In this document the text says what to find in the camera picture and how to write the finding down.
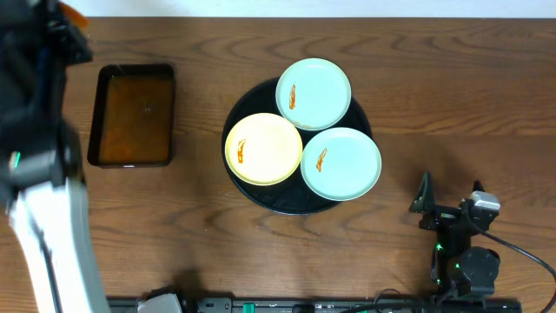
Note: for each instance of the yellow plate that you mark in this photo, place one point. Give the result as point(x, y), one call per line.
point(263, 149)

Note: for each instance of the black rectangular water basin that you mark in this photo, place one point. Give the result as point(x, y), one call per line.
point(133, 116)

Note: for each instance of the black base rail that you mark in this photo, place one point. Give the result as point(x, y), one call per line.
point(172, 300)

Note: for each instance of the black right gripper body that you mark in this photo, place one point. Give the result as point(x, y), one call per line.
point(450, 240)

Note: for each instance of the green plate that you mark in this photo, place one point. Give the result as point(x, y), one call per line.
point(341, 164)
point(313, 94)

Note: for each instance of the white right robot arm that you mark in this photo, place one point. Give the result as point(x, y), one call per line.
point(463, 272)

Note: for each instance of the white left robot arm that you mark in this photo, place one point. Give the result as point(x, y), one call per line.
point(42, 181)

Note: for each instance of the green plate near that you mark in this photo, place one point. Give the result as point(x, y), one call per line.
point(341, 164)

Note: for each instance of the green plate far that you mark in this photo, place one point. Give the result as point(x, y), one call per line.
point(313, 94)

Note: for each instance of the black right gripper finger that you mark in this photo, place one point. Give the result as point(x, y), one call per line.
point(424, 201)
point(477, 186)

